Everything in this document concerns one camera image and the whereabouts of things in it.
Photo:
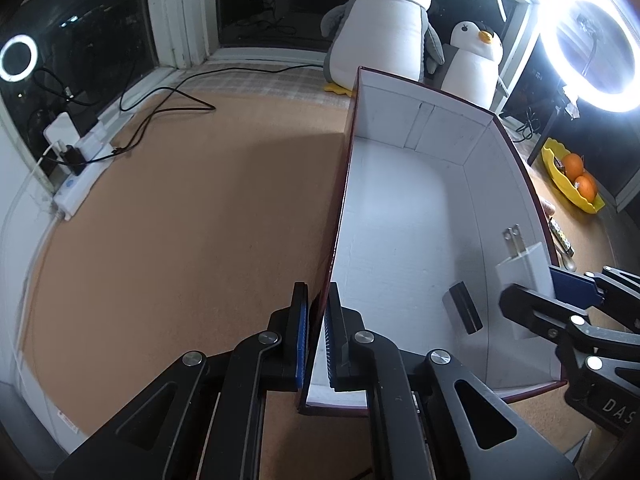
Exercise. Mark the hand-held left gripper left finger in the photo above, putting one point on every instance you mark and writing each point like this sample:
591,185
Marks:
299,352

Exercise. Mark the white cardboard box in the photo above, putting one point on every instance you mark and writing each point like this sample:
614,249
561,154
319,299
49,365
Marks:
400,220

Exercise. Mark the white power strip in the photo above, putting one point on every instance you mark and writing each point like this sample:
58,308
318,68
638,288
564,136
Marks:
85,175

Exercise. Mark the small penguin plush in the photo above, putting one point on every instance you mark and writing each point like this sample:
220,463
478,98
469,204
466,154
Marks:
472,67

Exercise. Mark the white charger plug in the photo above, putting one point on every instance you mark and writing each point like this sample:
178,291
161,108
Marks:
525,267

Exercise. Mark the large penguin plush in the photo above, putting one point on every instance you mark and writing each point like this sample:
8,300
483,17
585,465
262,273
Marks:
385,25

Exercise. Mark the brown cork mat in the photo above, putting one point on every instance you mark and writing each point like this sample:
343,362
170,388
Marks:
175,240

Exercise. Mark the yellow fruit tray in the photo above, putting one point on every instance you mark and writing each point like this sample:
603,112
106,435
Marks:
560,182

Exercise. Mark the black light stand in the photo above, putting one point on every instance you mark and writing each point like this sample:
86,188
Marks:
547,130

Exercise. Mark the black plug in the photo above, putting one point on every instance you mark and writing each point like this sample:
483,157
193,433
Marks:
72,157

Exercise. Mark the orange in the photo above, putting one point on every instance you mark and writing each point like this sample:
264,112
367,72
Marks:
586,187
572,164

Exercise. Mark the white power adapter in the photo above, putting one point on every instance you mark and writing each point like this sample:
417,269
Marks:
61,130

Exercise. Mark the patterned lighter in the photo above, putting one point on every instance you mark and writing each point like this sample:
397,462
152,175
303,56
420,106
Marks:
561,237

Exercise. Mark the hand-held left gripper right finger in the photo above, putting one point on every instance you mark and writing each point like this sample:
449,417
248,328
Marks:
328,352

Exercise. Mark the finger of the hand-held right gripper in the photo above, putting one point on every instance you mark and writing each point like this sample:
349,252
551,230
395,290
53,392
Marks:
570,284
537,310

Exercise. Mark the small black block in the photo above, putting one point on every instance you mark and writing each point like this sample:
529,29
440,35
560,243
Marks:
464,310

